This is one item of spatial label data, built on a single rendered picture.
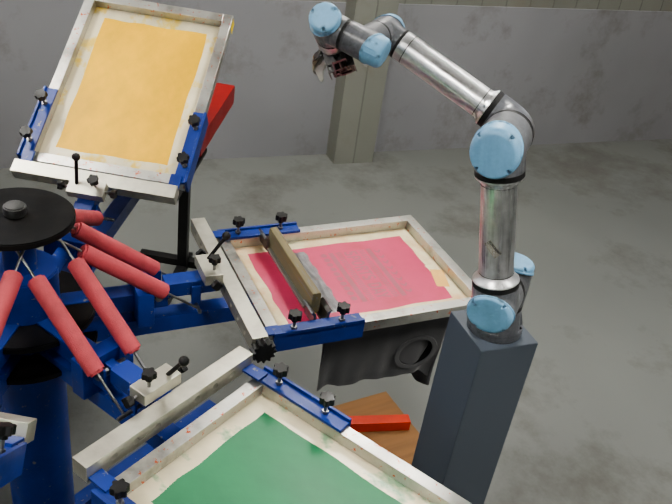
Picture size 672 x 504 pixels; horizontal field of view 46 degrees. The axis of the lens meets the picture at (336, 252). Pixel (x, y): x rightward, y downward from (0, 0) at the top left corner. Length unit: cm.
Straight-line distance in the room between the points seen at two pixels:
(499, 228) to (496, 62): 431
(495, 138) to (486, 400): 82
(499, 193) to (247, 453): 90
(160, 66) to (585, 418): 247
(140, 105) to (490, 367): 163
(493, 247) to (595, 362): 249
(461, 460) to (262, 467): 66
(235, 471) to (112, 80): 167
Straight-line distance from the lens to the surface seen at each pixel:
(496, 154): 180
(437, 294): 276
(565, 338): 444
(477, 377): 221
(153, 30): 329
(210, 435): 213
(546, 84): 648
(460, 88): 195
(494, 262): 194
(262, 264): 276
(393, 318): 255
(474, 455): 245
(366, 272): 279
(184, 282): 250
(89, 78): 319
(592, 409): 405
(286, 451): 211
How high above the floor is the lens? 248
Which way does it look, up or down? 32 degrees down
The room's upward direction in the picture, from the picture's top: 9 degrees clockwise
